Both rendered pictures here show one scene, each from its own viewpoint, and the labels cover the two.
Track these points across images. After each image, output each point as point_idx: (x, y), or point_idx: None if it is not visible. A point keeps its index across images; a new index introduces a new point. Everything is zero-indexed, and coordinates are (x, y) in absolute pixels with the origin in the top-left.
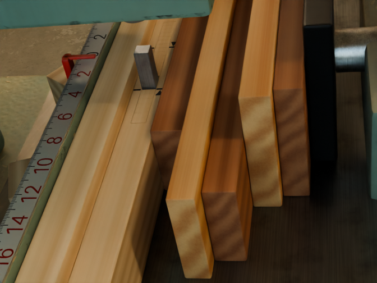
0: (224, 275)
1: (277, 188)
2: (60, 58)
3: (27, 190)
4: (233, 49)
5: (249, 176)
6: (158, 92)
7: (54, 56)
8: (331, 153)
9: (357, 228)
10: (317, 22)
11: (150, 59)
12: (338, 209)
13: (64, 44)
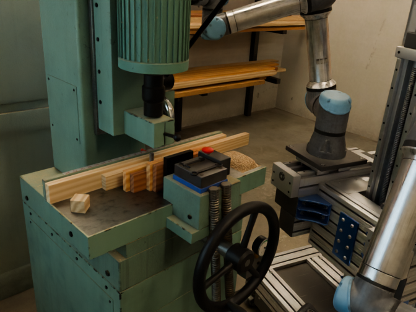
0: (128, 192)
1: (149, 186)
2: (252, 196)
3: (110, 160)
4: None
5: (146, 181)
6: None
7: (251, 194)
8: None
9: (154, 199)
10: (166, 157)
11: (151, 155)
12: (156, 195)
13: (258, 192)
